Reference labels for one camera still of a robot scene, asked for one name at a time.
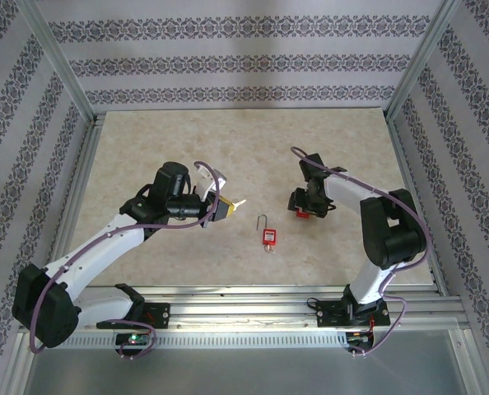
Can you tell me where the left controller board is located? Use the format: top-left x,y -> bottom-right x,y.
115,333 -> 151,346

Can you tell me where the grey metal sheet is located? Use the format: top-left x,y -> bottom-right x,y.
21,347 -> 472,395

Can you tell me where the aluminium side rail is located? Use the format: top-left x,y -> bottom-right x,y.
42,114 -> 102,300
386,113 -> 449,295

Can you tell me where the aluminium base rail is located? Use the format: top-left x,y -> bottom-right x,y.
20,283 -> 463,334

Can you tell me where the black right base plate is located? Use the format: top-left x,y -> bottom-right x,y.
316,299 -> 389,329

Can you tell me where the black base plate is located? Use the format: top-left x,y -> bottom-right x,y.
316,299 -> 389,329
95,302 -> 171,330

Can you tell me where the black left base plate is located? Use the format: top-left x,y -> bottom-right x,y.
95,302 -> 171,330

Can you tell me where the slotted grey cable duct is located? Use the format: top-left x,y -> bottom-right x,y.
36,332 -> 348,350

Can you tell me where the aluminium frame post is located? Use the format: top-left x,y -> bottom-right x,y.
385,0 -> 463,120
16,0 -> 96,123

